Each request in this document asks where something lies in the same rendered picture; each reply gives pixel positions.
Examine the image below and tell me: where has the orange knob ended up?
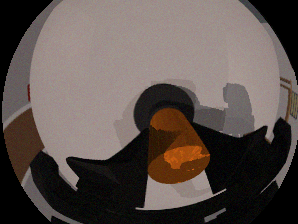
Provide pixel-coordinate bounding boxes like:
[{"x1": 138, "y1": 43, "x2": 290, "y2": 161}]
[{"x1": 148, "y1": 108, "x2": 210, "y2": 184}]

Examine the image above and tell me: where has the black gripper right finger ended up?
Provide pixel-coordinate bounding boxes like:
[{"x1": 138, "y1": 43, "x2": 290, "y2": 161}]
[{"x1": 190, "y1": 123, "x2": 267, "y2": 194}]

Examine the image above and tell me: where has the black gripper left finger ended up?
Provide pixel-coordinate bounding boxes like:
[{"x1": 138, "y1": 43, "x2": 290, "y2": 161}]
[{"x1": 65, "y1": 128, "x2": 150, "y2": 208}]

